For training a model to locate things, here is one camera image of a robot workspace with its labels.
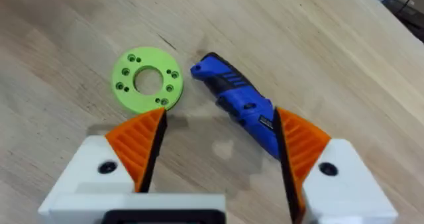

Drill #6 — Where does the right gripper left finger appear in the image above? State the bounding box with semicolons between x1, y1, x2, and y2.
37;107;168;216

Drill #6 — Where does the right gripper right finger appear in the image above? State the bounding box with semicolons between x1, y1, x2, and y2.
273;107;399;224

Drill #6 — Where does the blue electric screwdriver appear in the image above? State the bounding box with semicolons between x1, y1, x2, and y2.
190;52;282;160

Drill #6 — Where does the green disc with holes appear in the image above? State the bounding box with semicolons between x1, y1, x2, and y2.
111;46;184;115

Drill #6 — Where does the black cable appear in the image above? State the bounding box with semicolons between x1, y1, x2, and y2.
396;0;421;17

